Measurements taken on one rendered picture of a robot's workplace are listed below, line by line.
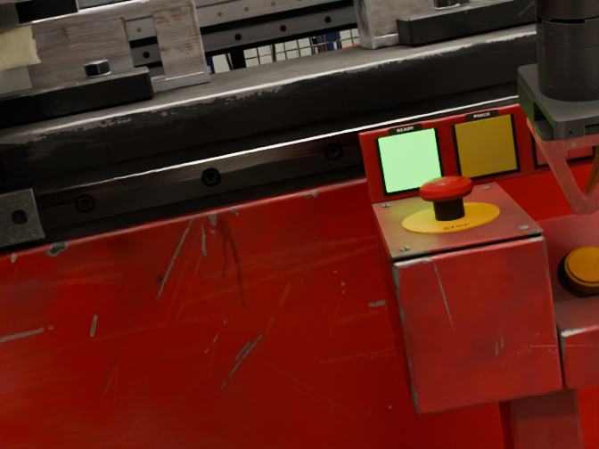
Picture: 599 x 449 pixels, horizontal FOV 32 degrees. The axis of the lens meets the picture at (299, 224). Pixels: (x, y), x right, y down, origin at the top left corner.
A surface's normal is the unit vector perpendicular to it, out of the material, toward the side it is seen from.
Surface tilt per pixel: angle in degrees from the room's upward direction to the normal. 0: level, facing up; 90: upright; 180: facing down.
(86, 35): 90
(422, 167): 90
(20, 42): 90
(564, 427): 90
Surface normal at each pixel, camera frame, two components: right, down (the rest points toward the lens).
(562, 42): -0.62, 0.47
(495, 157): 0.02, 0.25
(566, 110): -0.15, -0.86
